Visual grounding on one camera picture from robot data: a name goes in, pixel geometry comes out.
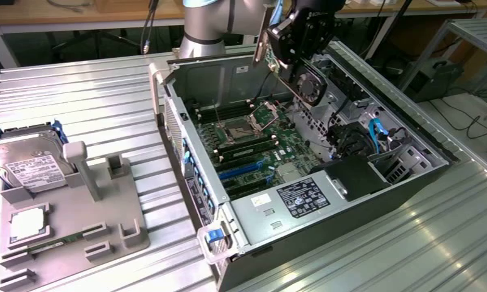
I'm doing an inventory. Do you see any CPU socket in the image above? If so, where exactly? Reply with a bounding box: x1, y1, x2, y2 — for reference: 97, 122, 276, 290
222, 117, 264, 142

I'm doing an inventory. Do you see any black box device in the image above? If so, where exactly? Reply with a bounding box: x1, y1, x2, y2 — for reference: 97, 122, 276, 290
405, 59, 465, 103

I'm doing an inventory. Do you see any silver disk bay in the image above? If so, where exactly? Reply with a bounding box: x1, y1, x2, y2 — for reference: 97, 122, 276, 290
366, 144, 436, 185

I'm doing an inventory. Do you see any metal socket cover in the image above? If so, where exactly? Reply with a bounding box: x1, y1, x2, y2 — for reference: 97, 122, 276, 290
246, 102, 282, 134

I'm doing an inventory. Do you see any green motherboard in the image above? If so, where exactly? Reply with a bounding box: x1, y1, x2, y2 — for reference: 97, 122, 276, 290
192, 99, 321, 200

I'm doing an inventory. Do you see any wooden desk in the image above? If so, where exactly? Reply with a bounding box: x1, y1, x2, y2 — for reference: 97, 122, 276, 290
0, 0, 487, 69

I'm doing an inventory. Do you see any green RAM stick with label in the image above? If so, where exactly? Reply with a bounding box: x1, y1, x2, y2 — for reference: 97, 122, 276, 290
218, 140, 277, 162

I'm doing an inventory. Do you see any blue disk caddy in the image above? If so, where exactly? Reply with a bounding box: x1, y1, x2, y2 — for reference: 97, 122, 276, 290
0, 120, 69, 145

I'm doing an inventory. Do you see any aluminium frame table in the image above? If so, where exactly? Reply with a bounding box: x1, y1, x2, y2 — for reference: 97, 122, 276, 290
396, 18, 487, 92

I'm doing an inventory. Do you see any bare green RAM stick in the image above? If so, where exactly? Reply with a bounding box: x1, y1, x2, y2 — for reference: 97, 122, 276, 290
21, 232, 85, 255

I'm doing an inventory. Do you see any black expansion slot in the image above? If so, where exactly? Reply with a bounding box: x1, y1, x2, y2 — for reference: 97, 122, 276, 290
226, 184, 270, 198
222, 178, 268, 191

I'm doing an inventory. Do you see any graphics card with fan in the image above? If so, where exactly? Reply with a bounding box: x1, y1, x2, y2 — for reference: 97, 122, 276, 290
252, 2, 330, 108

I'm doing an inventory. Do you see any black plastic shroud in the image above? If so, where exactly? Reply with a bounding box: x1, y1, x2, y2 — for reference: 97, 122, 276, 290
322, 155, 392, 202

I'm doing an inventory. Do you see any looped black wire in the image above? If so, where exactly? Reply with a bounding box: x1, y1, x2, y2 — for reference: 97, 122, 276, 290
253, 72, 297, 101

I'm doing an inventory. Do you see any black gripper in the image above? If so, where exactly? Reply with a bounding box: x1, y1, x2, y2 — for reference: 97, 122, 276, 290
266, 0, 348, 66

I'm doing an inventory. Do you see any perforated metal drive cage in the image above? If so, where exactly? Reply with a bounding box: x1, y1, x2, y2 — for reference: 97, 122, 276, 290
290, 91, 372, 159

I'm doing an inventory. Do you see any blue disk wire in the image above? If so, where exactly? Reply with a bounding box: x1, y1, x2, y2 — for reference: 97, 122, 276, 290
366, 117, 386, 156

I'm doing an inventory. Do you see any black power wire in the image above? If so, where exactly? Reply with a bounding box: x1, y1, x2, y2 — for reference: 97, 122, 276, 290
326, 121, 369, 159

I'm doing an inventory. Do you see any open PC case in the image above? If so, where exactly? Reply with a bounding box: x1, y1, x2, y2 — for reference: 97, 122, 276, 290
147, 35, 459, 291

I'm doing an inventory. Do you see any silver chipset heat sink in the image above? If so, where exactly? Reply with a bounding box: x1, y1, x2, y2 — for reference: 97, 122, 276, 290
276, 163, 305, 179

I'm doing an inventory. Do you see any black RAM slot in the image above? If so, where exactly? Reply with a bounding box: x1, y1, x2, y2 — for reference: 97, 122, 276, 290
212, 136, 276, 154
210, 134, 274, 151
192, 100, 248, 114
196, 106, 252, 120
193, 103, 250, 117
197, 109, 254, 123

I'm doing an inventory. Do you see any silver hard disk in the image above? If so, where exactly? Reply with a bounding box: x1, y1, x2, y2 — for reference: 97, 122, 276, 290
0, 130, 77, 194

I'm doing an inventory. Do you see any grey parts rack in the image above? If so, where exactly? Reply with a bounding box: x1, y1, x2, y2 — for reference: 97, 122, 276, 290
0, 141, 151, 292

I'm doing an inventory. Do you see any silver power supply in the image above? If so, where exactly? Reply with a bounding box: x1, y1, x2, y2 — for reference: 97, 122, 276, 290
228, 169, 352, 248

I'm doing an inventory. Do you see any blue expansion slot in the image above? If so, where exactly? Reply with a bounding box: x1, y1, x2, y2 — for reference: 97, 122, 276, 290
217, 163, 261, 181

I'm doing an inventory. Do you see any silver CPU chip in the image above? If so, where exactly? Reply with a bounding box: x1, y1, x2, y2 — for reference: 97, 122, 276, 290
9, 209, 49, 241

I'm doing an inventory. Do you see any hanging black cable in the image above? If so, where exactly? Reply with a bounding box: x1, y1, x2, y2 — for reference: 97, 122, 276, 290
139, 0, 159, 54

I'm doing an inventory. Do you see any thin metal locking lever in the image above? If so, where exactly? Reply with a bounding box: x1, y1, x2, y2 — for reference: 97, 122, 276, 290
213, 99, 224, 126

